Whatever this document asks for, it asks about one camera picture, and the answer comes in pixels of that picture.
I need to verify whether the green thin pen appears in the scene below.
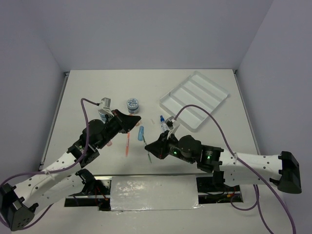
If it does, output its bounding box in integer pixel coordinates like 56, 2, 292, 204
142, 135, 152, 164

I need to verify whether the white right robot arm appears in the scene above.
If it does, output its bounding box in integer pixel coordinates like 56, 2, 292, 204
145, 132, 302, 194

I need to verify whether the clear blue-cap spray bottle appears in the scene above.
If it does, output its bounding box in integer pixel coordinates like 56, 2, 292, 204
160, 115, 169, 132

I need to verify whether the silver foil covered plate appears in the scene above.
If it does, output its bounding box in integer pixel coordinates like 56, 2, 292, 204
110, 175, 200, 211

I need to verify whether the right blue ink jar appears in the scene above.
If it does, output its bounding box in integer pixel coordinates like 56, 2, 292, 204
126, 98, 139, 115

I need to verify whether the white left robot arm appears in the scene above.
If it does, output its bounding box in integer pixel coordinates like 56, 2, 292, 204
0, 109, 141, 232

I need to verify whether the white divided plastic tray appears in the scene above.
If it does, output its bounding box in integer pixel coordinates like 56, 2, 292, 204
159, 71, 230, 132

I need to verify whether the blue transparent eraser case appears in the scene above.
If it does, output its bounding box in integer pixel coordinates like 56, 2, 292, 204
137, 126, 144, 141

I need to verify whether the left blue ink jar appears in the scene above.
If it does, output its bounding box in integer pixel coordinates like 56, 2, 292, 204
98, 111, 107, 122

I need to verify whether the blue ink jar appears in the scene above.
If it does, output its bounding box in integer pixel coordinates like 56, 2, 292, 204
98, 111, 107, 122
126, 98, 139, 115

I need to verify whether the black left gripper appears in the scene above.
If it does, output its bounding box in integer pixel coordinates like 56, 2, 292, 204
97, 109, 141, 149

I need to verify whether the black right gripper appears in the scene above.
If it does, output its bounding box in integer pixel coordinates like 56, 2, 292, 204
145, 130, 195, 163

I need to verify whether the metal base rail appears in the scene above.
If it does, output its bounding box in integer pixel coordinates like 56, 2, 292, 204
64, 175, 243, 212

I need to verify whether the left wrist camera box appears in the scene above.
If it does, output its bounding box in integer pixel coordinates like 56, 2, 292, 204
98, 97, 112, 117

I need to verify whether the orange highlighter pen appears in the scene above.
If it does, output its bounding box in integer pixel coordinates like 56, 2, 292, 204
125, 132, 130, 157

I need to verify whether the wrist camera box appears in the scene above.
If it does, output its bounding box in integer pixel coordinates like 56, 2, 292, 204
165, 116, 180, 139
98, 97, 112, 117

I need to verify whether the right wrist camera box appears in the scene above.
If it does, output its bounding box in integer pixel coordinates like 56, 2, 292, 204
165, 116, 180, 139

